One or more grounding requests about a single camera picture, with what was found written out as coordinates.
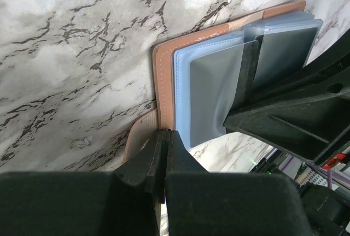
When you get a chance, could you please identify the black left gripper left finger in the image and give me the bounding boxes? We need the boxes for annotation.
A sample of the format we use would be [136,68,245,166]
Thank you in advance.
[1,130,167,235]

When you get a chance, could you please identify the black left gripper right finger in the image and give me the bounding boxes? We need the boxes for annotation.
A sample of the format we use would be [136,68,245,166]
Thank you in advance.
[165,131,312,235]

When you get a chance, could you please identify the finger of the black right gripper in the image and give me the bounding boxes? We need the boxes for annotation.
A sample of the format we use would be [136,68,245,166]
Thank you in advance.
[224,77,349,162]
[236,31,349,108]

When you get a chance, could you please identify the tan leather card holder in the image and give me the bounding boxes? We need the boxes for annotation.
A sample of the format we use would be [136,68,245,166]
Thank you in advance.
[123,0,323,161]

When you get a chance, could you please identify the dark credit card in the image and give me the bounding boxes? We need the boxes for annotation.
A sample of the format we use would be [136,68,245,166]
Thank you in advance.
[252,27,318,91]

